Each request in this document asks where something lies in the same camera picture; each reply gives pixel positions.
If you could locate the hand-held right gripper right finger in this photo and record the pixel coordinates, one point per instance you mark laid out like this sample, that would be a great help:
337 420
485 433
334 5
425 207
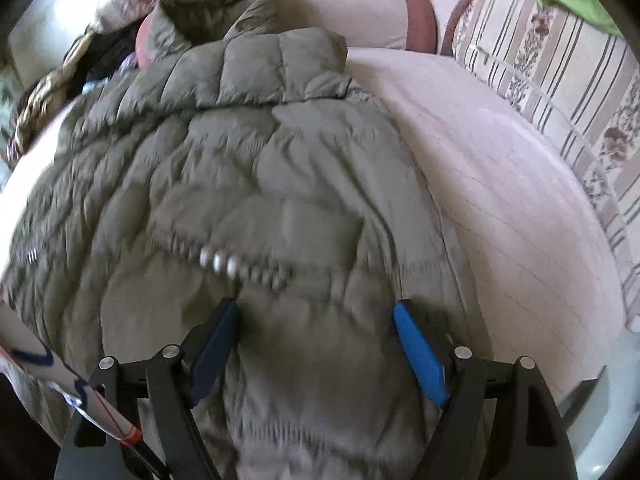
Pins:
420 355

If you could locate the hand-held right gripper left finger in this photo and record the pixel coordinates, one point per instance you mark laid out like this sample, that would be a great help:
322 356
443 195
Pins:
215 350

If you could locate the olive puffer jacket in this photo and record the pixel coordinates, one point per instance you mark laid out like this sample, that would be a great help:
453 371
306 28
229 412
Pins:
250 185

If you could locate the black clothes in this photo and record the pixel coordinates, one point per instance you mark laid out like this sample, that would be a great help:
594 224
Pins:
110 60

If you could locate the pink bed sheet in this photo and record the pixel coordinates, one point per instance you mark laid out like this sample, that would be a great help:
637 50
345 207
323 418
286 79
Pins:
500 185

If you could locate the green floral cushion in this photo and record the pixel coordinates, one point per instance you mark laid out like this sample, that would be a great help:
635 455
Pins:
7 110

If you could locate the beige patterned blanket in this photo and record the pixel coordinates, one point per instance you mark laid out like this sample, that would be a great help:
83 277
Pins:
45 95

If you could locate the long striped floral quilt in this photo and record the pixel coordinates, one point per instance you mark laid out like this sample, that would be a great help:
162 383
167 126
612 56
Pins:
560 75

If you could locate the pink rolled blanket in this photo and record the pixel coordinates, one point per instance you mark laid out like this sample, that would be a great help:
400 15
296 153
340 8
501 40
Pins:
360 15

